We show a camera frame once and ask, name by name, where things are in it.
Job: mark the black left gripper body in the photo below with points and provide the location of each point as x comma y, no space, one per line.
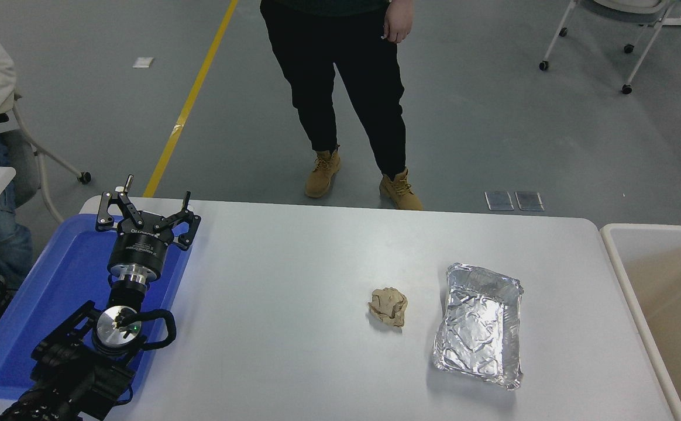
139,245

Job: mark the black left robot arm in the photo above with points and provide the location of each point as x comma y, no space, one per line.
71,374

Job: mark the standing person's hand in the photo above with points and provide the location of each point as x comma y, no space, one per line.
399,20

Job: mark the blue plastic tray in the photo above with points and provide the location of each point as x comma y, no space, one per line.
54,292

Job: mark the grey chair with white legs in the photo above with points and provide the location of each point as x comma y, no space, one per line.
27,158

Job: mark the white paper scrap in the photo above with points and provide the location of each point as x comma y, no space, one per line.
143,62

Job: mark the crumpled tan paper ball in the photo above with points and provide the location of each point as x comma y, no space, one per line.
388,305

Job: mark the standing person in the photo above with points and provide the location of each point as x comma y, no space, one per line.
340,70

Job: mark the silver foil tray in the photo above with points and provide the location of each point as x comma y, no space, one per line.
478,327

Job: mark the clear floor plate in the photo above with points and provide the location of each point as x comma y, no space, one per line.
529,201
499,200

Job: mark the white wheeled chair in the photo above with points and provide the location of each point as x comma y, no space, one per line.
639,35

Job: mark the large pale bin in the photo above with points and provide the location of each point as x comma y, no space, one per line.
680,316

